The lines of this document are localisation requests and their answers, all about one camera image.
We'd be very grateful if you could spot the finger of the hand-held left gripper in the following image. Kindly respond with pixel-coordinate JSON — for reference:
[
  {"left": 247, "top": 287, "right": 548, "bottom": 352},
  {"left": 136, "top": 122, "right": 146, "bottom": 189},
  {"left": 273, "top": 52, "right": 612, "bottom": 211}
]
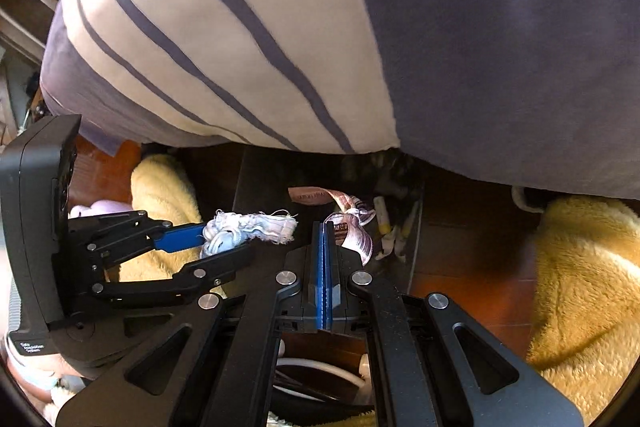
[
  {"left": 90, "top": 242, "right": 254, "bottom": 308},
  {"left": 67, "top": 209, "right": 206, "bottom": 279}
]

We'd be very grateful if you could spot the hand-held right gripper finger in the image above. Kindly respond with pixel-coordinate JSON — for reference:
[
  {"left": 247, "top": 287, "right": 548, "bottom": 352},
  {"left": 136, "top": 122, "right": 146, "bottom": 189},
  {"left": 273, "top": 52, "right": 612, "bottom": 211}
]
[
  {"left": 55, "top": 222, "right": 324, "bottom": 427},
  {"left": 323, "top": 226, "right": 584, "bottom": 427}
]

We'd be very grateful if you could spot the pink printed ribbon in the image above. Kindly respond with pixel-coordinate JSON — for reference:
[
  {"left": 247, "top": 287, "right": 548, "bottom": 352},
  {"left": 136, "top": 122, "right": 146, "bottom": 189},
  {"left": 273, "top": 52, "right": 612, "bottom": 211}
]
[{"left": 288, "top": 186, "right": 376, "bottom": 266}]

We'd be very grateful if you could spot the frayed white cloth scrap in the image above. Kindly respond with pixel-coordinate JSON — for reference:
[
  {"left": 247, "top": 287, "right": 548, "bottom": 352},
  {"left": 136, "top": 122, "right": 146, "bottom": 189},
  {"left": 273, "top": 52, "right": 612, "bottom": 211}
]
[{"left": 200, "top": 208, "right": 300, "bottom": 258}]

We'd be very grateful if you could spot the person's left forearm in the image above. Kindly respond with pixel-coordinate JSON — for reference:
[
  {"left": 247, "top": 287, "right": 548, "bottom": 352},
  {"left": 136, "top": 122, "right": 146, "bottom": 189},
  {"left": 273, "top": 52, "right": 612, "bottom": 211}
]
[{"left": 5, "top": 334, "right": 88, "bottom": 409}]

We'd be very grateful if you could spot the lilac plush slipper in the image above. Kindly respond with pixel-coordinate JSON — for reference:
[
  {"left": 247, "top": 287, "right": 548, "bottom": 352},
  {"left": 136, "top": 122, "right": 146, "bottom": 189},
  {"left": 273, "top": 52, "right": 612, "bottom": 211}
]
[{"left": 70, "top": 199, "right": 134, "bottom": 221}]

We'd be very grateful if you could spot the wooden open shelf unit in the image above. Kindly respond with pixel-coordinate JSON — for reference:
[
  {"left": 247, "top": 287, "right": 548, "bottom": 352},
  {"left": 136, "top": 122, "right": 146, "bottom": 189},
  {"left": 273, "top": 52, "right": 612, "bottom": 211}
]
[{"left": 0, "top": 0, "right": 109, "bottom": 142}]

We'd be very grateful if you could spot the white slipper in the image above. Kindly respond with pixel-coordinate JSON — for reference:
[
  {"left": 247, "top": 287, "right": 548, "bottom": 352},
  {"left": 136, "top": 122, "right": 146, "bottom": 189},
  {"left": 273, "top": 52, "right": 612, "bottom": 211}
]
[{"left": 511, "top": 186, "right": 549, "bottom": 213}]

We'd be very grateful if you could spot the blue white striped bedspread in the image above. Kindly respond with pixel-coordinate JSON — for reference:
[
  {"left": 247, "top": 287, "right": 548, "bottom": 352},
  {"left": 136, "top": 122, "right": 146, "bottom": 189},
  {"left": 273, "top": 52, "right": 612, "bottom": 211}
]
[{"left": 39, "top": 0, "right": 640, "bottom": 202}]

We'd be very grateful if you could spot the white cord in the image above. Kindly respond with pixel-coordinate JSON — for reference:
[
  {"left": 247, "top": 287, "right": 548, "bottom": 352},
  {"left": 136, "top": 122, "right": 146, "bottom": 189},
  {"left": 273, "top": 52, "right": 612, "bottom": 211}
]
[{"left": 274, "top": 356, "right": 369, "bottom": 392}]

